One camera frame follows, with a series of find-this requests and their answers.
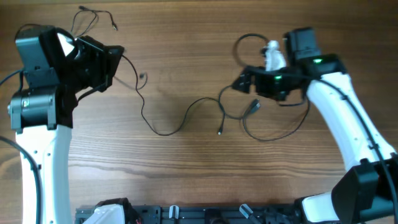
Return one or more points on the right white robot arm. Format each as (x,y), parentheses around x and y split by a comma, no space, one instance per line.
(368,190)

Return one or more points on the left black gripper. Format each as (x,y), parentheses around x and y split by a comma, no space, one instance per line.
(101,65)

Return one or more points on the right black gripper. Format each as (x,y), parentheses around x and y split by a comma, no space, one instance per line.
(252,78)

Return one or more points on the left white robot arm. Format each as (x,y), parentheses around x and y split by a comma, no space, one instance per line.
(58,71)

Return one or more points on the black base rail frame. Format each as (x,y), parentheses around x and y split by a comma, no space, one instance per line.
(278,213)

